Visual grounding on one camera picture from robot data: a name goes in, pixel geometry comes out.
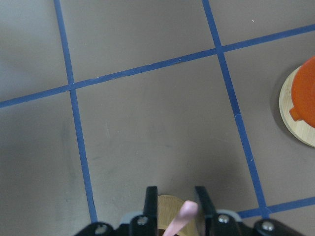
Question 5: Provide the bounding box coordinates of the bamboo chopstick holder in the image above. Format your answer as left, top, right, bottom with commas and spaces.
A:
157, 195, 198, 236

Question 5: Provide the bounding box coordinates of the pink chopstick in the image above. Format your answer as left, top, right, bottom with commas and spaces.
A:
163, 201, 198, 236

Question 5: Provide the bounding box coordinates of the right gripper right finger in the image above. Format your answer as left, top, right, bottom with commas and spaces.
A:
194, 186, 242, 236

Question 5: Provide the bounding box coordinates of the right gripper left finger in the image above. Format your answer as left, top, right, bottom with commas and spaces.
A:
129, 186, 158, 236

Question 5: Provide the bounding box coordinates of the wooden round stand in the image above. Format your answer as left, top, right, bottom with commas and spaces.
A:
279, 66, 315, 148

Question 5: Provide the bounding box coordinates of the orange cup on stand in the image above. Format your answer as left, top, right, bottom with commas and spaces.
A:
289, 57, 315, 128

